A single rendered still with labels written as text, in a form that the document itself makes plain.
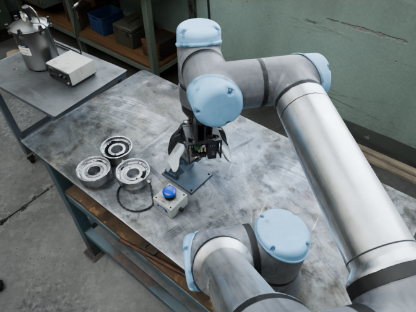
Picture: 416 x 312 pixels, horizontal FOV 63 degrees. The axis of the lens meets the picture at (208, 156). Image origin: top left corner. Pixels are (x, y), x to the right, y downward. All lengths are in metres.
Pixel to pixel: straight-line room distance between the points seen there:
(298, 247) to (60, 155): 0.85
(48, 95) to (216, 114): 1.35
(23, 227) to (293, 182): 1.56
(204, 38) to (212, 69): 0.07
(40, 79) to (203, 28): 1.41
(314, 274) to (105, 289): 1.14
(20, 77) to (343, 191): 1.75
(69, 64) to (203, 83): 1.37
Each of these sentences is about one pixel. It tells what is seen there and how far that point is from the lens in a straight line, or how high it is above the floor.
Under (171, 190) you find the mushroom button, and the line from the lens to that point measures 0.95.
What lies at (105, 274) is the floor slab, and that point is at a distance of 1.85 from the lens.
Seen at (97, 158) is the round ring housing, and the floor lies 0.83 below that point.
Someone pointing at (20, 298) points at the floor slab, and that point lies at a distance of 1.95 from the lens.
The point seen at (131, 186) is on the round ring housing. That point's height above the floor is 0.83.
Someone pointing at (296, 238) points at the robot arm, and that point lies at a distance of 0.71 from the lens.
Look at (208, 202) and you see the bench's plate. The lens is 1.01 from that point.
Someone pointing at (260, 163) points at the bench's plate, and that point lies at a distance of 1.13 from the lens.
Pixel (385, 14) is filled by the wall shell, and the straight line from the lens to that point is 2.18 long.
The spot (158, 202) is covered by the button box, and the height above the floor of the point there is 0.84.
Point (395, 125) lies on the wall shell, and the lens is 2.45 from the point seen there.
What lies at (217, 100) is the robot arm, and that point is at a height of 1.34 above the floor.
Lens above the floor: 1.62
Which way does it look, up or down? 46 degrees down
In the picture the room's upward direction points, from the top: straight up
